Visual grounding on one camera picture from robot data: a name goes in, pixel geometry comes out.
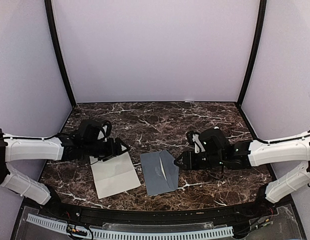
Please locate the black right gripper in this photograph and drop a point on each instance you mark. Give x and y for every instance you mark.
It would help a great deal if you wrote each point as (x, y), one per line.
(189, 163)

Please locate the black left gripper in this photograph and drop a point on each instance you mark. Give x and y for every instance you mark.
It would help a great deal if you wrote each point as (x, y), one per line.
(112, 152)

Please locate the white letter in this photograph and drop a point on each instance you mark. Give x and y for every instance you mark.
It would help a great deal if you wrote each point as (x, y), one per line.
(162, 168)

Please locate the blue-grey envelope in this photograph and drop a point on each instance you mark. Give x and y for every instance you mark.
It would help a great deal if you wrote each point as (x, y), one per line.
(154, 180)

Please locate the white paper sheet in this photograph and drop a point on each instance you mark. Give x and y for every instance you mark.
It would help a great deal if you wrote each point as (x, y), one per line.
(114, 176)

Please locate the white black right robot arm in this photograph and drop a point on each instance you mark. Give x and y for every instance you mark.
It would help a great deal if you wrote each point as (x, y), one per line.
(212, 149)

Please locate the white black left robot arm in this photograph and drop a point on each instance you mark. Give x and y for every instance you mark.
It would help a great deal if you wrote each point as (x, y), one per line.
(91, 139)

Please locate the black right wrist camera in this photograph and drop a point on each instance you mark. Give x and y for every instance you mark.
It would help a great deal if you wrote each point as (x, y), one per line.
(193, 140)

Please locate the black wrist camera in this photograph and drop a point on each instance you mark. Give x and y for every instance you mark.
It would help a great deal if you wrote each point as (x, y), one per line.
(193, 140)
(104, 130)

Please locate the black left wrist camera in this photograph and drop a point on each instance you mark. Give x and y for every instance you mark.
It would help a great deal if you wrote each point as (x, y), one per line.
(104, 130)

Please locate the white slotted cable duct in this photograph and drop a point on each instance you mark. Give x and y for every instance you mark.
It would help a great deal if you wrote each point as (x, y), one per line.
(156, 233)

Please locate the black front table rail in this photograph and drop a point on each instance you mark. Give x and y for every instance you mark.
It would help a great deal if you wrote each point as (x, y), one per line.
(236, 214)

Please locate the black left frame post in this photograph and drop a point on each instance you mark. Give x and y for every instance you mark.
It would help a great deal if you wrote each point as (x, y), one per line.
(58, 51)

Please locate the black frame post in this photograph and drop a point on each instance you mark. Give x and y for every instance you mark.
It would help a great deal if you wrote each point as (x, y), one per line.
(253, 52)
(58, 51)

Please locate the black right frame post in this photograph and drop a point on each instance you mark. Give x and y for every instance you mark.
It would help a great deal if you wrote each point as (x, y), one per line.
(253, 52)

